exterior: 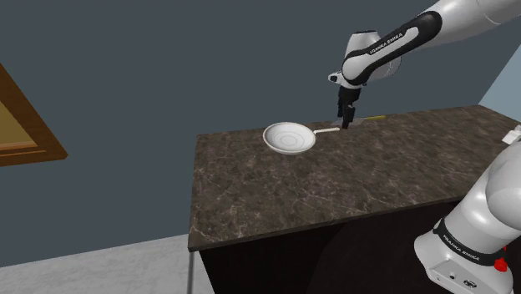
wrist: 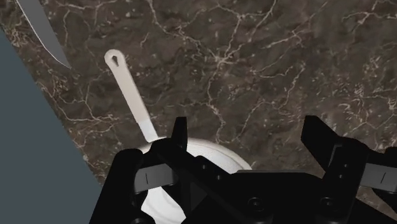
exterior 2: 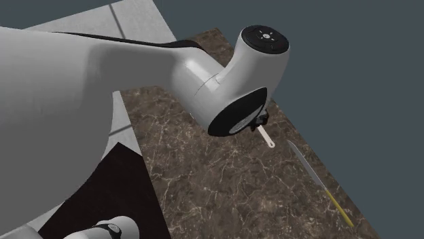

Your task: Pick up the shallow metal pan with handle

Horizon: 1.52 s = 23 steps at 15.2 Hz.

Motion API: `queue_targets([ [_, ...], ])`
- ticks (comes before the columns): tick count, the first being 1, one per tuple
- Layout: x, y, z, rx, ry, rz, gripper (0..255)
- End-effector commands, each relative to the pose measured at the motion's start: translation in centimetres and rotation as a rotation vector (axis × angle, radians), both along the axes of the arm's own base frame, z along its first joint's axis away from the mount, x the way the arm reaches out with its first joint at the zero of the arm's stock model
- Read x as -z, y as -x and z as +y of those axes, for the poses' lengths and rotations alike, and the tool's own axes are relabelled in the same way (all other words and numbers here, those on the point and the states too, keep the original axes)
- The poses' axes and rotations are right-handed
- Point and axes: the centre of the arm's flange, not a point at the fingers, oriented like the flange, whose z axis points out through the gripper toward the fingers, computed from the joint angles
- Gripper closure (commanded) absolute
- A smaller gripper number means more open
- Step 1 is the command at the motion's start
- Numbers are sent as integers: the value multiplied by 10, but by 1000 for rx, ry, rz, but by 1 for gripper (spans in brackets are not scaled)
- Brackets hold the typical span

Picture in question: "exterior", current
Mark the white frying pan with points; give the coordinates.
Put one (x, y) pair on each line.
(289, 139)

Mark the small white object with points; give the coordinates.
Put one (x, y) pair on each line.
(513, 135)

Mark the brown framed wall picture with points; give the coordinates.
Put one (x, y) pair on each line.
(24, 134)

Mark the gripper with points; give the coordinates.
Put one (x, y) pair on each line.
(349, 94)

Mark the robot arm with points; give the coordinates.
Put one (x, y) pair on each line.
(480, 211)

